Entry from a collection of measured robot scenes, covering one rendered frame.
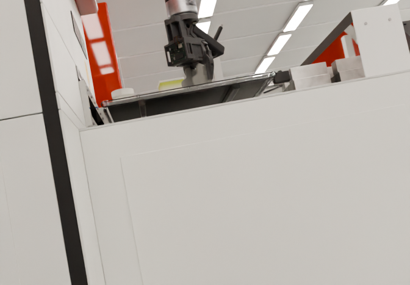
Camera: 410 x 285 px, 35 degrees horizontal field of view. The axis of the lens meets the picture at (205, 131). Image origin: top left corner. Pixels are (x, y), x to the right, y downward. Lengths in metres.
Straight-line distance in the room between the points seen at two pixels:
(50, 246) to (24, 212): 0.06
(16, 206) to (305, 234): 0.48
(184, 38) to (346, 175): 0.58
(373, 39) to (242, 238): 0.45
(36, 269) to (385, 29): 0.77
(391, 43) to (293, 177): 0.33
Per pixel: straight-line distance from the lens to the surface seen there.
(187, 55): 1.51
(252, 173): 1.10
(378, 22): 1.27
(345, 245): 1.13
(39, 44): 0.93
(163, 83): 1.85
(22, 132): 0.91
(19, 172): 0.90
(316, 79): 1.39
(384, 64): 1.25
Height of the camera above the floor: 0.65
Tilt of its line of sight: 7 degrees up
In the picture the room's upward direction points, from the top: 11 degrees counter-clockwise
